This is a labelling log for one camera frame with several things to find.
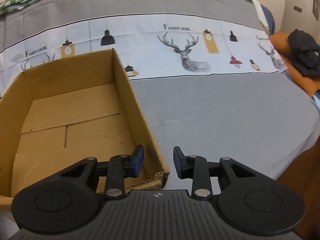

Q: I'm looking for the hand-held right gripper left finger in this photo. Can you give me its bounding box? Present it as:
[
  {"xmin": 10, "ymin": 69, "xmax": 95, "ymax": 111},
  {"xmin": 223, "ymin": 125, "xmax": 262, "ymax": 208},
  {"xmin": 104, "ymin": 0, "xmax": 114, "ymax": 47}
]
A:
[{"xmin": 54, "ymin": 145, "xmax": 145, "ymax": 201}]

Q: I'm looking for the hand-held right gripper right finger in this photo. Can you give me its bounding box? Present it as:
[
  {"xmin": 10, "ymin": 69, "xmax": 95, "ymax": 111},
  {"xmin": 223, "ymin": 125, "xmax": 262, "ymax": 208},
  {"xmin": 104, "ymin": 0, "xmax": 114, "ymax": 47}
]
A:
[{"xmin": 173, "ymin": 146, "xmax": 265, "ymax": 201}]

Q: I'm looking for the brown cardboard box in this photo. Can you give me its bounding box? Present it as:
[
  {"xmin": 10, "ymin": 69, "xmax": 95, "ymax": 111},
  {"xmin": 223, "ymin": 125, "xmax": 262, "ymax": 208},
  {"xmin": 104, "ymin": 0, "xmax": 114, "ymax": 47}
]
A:
[{"xmin": 0, "ymin": 48, "xmax": 170, "ymax": 207}]

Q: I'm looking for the orange pillow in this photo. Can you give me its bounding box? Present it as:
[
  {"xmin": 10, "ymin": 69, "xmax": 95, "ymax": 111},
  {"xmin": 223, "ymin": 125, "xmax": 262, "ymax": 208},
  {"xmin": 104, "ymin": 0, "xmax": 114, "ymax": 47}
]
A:
[{"xmin": 269, "ymin": 31, "xmax": 320, "ymax": 98}]

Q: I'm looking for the dark crumpled cloth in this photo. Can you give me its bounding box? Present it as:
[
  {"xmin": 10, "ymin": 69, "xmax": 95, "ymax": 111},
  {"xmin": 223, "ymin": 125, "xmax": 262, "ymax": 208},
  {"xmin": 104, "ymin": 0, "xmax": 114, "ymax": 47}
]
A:
[{"xmin": 287, "ymin": 29, "xmax": 320, "ymax": 78}]

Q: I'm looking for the blue pillow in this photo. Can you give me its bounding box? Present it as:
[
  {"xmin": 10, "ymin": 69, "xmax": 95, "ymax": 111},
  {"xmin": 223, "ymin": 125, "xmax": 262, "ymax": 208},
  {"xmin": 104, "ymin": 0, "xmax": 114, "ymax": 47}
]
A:
[{"xmin": 260, "ymin": 4, "xmax": 276, "ymax": 36}]

